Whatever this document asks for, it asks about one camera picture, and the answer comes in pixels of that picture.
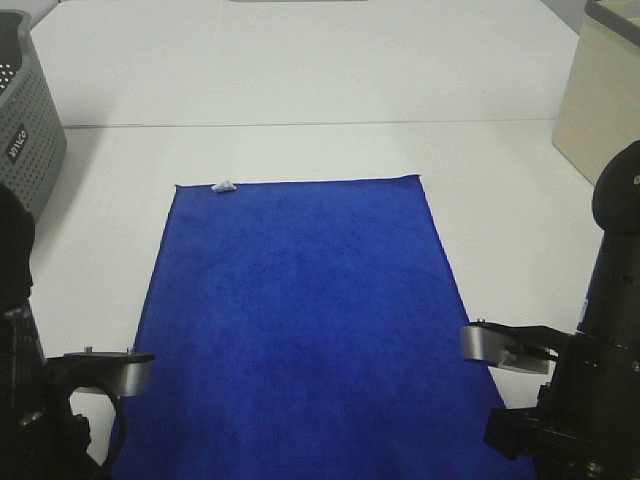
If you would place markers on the beige storage box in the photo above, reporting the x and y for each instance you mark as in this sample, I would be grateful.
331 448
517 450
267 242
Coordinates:
599 112

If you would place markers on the grey perforated plastic basket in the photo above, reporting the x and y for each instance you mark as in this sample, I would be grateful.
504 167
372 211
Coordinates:
33 143

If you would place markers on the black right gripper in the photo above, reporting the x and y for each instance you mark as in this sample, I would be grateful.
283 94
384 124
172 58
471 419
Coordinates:
586 421

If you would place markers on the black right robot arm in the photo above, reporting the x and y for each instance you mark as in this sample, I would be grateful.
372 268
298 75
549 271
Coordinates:
611 313

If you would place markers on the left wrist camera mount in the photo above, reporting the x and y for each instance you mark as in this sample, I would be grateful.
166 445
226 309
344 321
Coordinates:
124 374

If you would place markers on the blue towel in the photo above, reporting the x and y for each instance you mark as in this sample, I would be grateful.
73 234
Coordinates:
308 331

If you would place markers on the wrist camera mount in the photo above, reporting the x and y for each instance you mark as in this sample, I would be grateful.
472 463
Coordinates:
124 374
505 347

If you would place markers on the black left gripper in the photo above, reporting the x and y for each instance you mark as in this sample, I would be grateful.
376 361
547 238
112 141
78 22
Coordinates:
40 439

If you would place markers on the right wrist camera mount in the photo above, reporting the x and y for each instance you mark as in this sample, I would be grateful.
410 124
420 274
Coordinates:
505 347

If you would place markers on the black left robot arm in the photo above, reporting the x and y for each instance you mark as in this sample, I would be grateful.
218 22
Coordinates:
17 238

